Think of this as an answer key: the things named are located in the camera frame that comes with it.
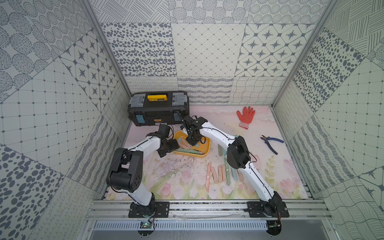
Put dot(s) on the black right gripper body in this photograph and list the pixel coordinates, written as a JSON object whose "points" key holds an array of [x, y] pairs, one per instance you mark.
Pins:
{"points": [[193, 139]]}

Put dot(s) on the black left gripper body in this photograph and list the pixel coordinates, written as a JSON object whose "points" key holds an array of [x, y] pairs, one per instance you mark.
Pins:
{"points": [[169, 145]]}

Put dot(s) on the yellow plastic storage tray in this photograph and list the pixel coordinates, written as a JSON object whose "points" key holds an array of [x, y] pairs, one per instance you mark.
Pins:
{"points": [[185, 149]]}

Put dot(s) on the sage green fruit knife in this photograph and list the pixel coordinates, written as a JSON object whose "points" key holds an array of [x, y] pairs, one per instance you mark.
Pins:
{"points": [[220, 151]]}

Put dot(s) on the long coral fruit knife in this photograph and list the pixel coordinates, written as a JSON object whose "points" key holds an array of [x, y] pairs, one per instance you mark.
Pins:
{"points": [[208, 176]]}

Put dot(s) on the green folding fruit knife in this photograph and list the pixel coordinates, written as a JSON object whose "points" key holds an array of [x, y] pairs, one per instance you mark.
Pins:
{"points": [[227, 172]]}

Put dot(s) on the pink folding fruit knife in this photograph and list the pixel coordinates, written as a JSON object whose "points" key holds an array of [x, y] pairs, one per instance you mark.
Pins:
{"points": [[215, 177]]}

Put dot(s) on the teal folding fruit knife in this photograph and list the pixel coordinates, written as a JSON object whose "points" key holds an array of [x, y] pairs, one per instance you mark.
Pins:
{"points": [[235, 175]]}

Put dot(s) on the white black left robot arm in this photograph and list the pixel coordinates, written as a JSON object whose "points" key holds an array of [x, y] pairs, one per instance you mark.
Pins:
{"points": [[125, 173]]}

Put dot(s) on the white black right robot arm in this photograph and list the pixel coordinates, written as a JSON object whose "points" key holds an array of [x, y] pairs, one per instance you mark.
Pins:
{"points": [[239, 157]]}

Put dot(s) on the black Deli toolbox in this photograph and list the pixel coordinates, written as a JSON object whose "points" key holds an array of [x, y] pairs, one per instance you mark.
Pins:
{"points": [[154, 108]]}

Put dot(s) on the red work glove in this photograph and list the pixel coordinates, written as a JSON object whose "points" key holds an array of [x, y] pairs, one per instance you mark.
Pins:
{"points": [[246, 117]]}

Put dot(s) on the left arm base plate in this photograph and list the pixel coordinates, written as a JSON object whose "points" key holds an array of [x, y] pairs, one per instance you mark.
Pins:
{"points": [[155, 209]]}

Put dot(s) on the aluminium front rail frame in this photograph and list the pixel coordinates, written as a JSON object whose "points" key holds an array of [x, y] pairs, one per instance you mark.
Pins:
{"points": [[306, 219]]}

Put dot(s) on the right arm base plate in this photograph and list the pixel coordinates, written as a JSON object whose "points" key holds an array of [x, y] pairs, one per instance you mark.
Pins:
{"points": [[262, 209]]}

